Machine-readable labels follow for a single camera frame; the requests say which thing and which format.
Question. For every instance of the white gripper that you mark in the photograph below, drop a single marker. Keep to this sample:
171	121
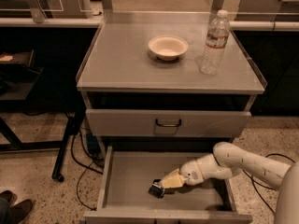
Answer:
191	173

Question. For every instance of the dark blue rxbar wrapper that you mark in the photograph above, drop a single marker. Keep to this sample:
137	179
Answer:
156	189

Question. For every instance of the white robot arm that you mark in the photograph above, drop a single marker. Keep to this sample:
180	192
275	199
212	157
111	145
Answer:
227	160

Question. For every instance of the open grey middle drawer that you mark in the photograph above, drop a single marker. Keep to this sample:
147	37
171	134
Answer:
124	198

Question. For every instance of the grey drawer cabinet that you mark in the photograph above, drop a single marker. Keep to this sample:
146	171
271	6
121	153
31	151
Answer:
119	72

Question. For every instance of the closed grey top drawer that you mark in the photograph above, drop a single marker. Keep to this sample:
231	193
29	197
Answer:
126	122

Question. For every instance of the white paper bowl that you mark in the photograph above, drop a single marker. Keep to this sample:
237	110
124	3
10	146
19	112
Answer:
168	47

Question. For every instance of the clear plastic water bottle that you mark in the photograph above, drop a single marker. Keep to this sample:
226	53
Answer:
216	40

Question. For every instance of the dark shoe right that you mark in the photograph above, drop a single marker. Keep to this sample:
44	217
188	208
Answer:
21	211

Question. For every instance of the dark shoe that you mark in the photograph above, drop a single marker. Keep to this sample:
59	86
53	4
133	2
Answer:
9	196
21	211

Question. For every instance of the dark shoe left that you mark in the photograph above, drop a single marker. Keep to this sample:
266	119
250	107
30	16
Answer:
9	196

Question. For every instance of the dark side shelf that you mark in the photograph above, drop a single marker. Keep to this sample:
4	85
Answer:
18	75

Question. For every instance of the black drawer handle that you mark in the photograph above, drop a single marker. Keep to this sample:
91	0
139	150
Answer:
168	124

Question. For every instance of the black table leg frame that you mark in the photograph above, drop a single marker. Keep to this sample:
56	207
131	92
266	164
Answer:
15	144

